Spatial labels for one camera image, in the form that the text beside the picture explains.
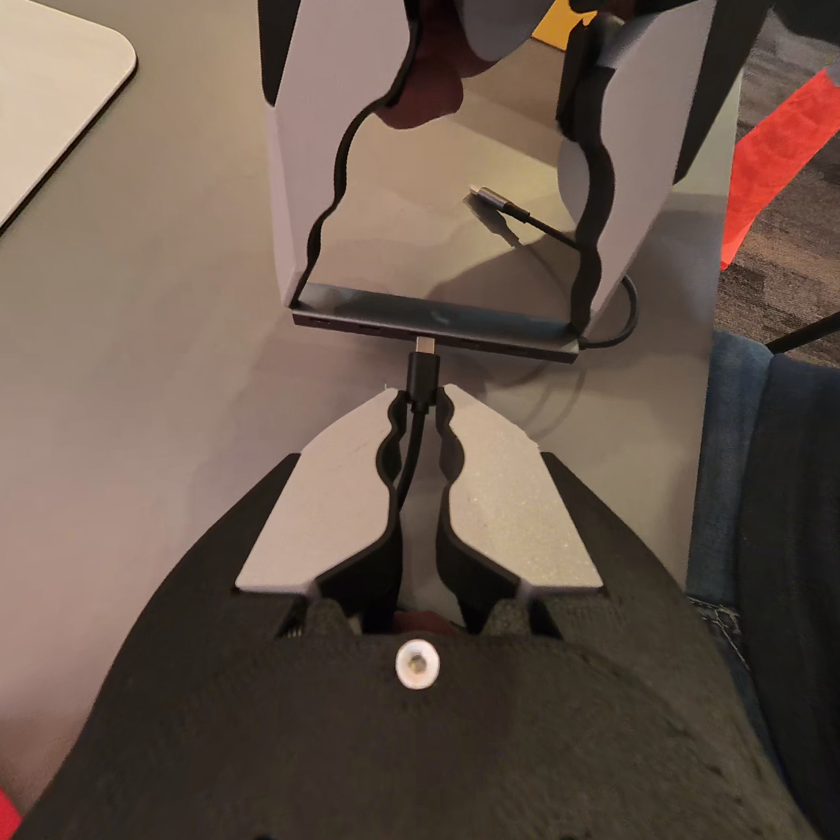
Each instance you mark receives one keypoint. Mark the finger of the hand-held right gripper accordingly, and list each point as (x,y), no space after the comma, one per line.
(650,118)
(315,92)

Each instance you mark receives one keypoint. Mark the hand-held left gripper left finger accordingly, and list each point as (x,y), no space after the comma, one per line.
(322,525)

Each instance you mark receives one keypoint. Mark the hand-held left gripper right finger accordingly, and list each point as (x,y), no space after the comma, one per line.
(525,519)

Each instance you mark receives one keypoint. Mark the person's jeans leg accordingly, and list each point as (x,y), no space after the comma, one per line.
(729,460)

